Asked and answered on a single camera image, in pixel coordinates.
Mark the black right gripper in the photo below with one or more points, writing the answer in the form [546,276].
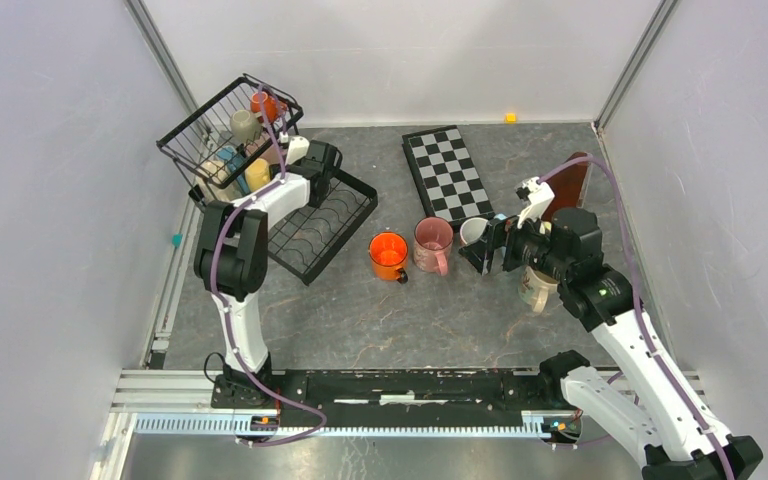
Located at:
[507,234]

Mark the salmon pink mug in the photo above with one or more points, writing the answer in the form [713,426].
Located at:
[472,230]

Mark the pink floral mug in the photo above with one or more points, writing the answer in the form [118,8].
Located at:
[433,241]

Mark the tan tall cup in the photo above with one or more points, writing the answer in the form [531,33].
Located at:
[536,288]

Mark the orange cup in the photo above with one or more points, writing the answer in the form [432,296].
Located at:
[388,253]

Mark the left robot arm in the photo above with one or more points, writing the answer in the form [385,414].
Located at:
[233,250]

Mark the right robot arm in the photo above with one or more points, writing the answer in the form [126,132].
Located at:
[669,431]

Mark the black dish rack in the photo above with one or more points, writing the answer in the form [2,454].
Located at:
[306,241]

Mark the cream mug in rack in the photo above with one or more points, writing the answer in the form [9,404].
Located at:
[213,173]

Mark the black white chessboard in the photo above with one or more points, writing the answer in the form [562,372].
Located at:
[445,176]

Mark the brown wedge object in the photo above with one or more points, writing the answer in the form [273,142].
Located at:
[567,186]

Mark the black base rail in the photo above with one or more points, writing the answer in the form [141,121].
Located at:
[419,398]

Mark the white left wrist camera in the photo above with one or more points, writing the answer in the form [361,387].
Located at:
[293,147]

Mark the black wire basket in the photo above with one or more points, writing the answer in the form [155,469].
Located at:
[202,133]

